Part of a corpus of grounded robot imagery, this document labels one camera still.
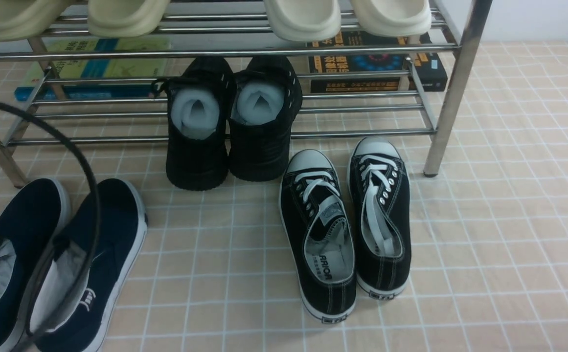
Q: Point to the right cream slipper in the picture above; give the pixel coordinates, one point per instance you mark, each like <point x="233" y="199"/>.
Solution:
<point x="393" y="18"/>

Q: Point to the black canvas sneaker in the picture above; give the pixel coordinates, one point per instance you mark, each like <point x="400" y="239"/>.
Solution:
<point x="379" y="187"/>
<point x="316" y="224"/>

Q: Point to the green and blue book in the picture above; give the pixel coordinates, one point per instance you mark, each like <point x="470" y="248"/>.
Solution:
<point x="104" y="68"/>

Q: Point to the left cream slipper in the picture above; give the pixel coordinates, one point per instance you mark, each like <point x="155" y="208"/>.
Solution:
<point x="304" y="20"/>

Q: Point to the left black canvas sneaker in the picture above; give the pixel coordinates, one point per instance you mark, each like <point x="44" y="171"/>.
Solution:
<point x="316" y="224"/>

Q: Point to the black shoe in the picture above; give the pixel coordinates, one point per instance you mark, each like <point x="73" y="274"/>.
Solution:
<point x="267" y="101"/>
<point x="199" y="102"/>

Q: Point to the right black shoe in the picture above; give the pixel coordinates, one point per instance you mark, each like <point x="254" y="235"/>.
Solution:
<point x="267" y="101"/>

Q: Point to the steel shoe rack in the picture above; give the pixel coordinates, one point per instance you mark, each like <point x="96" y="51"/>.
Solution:
<point x="439" y="108"/>

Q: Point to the navy slip-on shoe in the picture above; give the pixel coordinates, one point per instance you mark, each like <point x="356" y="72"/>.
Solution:
<point x="35" y="214"/>
<point x="84" y="323"/>

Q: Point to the right black canvas sneaker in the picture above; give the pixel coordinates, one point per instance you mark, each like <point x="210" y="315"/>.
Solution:
<point x="379" y="187"/>

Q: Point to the yellow-green slipper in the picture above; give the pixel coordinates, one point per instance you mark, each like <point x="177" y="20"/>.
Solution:
<point x="22" y="19"/>
<point x="124" y="18"/>

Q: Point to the black and orange book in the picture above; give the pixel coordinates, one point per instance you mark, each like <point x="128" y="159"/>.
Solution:
<point x="429" y="67"/>

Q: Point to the left black shoe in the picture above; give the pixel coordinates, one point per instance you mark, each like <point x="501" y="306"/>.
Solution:
<point x="199" y="102"/>

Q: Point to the right yellow-green slipper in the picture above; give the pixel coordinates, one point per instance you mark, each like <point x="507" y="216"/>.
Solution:
<point x="124" y="18"/>

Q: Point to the left yellow-green slipper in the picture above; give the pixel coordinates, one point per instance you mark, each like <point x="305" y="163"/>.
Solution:
<point x="22" y="19"/>

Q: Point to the cream slipper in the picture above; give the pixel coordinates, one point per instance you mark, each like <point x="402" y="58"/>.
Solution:
<point x="393" y="18"/>
<point x="304" y="20"/>

